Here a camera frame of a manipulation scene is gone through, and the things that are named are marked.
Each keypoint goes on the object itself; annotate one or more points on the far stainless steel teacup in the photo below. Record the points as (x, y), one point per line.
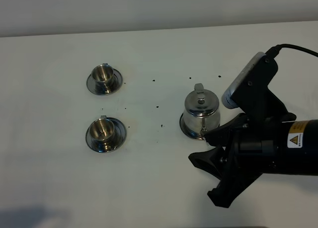
(103, 74)

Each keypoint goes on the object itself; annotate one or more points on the near stainless steel teacup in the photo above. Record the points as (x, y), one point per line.
(102, 129)

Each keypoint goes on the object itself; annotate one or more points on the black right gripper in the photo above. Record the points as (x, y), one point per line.
(248, 142)

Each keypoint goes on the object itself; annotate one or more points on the near steel saucer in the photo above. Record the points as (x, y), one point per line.
(112, 145)

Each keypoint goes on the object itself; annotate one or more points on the stainless steel teapot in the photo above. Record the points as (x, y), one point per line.
(201, 110)

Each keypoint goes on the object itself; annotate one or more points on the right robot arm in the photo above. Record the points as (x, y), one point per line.
(297, 148)

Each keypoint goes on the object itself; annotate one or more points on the far steel saucer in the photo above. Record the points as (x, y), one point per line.
(101, 88)

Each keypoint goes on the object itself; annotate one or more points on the steel teapot saucer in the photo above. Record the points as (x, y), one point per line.
(189, 133)

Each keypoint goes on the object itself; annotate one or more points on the stainless steel teacup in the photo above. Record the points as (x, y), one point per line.
(102, 129)
(103, 74)

